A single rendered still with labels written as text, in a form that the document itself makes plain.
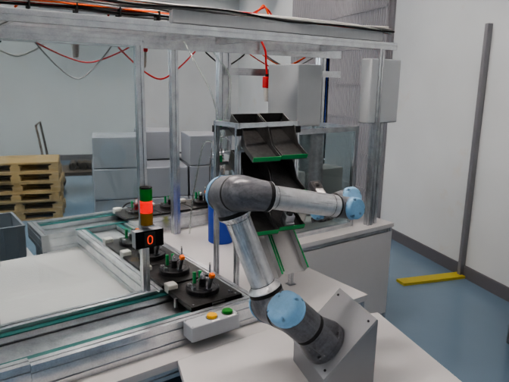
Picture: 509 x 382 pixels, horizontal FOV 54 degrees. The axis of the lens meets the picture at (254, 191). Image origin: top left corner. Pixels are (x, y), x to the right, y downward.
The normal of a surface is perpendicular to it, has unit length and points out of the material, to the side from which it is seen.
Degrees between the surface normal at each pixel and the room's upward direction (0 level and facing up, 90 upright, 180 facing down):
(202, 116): 90
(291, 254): 45
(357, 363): 90
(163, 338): 90
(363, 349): 90
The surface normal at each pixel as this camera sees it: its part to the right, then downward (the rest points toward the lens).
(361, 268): 0.59, 0.18
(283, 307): -0.60, -0.64
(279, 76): -0.81, 0.11
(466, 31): -0.95, 0.05
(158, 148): 0.29, 0.22
